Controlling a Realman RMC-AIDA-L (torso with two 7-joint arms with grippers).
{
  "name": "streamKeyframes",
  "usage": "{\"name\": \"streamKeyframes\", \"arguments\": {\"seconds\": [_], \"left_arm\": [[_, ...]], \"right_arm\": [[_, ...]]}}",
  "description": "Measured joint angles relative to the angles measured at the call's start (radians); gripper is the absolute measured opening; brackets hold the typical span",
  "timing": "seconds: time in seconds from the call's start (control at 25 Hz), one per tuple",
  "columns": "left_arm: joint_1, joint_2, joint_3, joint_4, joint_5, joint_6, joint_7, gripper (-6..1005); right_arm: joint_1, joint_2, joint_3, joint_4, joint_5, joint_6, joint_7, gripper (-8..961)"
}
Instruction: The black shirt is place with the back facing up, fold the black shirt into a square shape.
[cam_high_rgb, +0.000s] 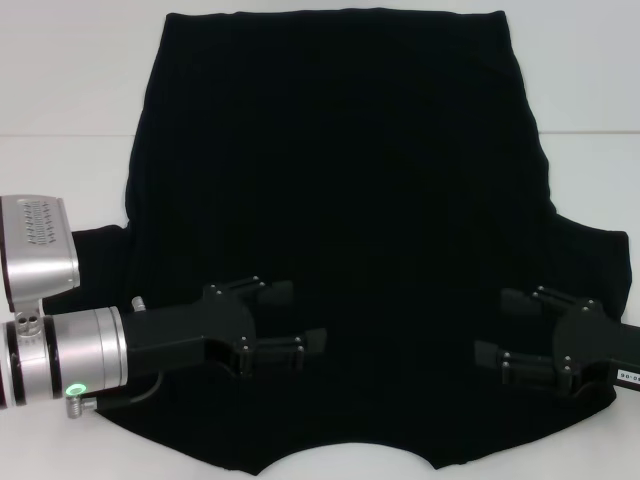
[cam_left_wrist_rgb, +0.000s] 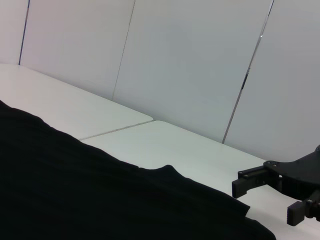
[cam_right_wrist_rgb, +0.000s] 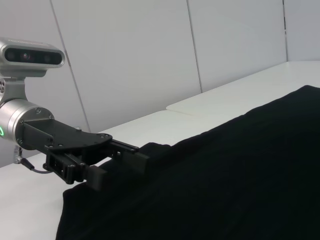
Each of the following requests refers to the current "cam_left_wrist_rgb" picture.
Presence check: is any black shirt with white print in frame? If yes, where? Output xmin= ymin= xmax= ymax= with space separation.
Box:
xmin=0 ymin=99 xmax=277 ymax=240

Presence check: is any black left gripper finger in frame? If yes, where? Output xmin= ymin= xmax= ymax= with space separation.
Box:
xmin=286 ymin=189 xmax=320 ymax=227
xmin=231 ymin=164 xmax=267 ymax=200

